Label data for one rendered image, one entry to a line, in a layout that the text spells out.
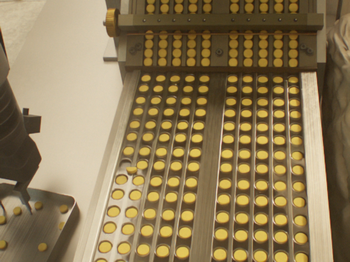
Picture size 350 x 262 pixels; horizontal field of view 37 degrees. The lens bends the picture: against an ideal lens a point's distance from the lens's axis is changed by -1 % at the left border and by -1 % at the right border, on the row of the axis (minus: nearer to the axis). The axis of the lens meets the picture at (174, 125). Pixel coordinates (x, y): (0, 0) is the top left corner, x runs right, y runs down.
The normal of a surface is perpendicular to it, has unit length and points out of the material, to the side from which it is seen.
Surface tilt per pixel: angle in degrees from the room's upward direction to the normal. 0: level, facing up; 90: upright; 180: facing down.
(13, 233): 0
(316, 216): 0
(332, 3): 90
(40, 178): 0
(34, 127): 90
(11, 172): 90
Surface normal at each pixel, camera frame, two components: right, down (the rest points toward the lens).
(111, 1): -0.12, 0.72
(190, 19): -0.15, -0.11
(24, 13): -0.10, -0.70
